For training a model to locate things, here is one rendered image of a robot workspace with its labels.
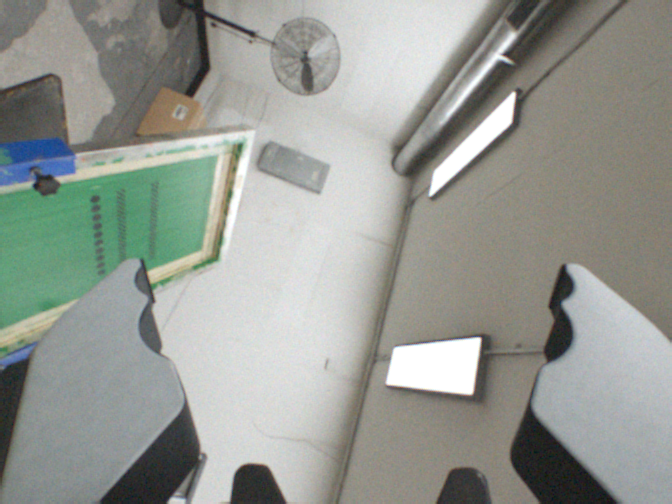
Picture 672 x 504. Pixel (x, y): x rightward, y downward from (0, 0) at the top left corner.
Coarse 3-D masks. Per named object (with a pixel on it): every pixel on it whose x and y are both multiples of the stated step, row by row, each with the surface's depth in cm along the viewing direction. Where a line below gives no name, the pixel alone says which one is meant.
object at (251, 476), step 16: (256, 464) 5; (240, 480) 5; (256, 480) 5; (272, 480) 5; (448, 480) 5; (464, 480) 5; (480, 480) 5; (240, 496) 5; (256, 496) 5; (272, 496) 5; (448, 496) 5; (464, 496) 5; (480, 496) 5
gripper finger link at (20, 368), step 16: (16, 368) 7; (0, 384) 7; (16, 384) 7; (0, 400) 6; (16, 400) 6; (0, 416) 6; (0, 432) 6; (0, 448) 5; (0, 464) 5; (0, 480) 5
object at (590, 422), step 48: (576, 288) 9; (576, 336) 8; (624, 336) 8; (576, 384) 7; (624, 384) 7; (528, 432) 6; (576, 432) 6; (624, 432) 6; (528, 480) 6; (576, 480) 5; (624, 480) 5
